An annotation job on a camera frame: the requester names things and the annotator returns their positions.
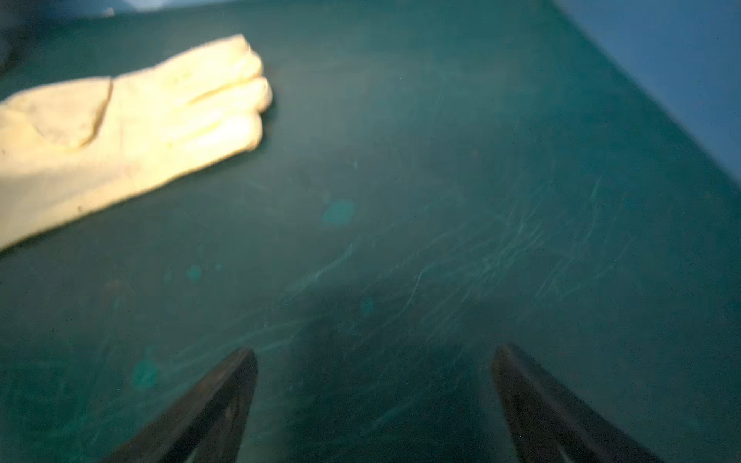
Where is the cream glove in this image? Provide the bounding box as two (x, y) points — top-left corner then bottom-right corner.
(1, 35), (273, 248)

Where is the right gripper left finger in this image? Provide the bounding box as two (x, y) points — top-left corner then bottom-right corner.
(104, 347), (258, 463)

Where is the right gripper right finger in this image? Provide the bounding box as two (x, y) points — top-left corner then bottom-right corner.
(491, 345), (661, 462)

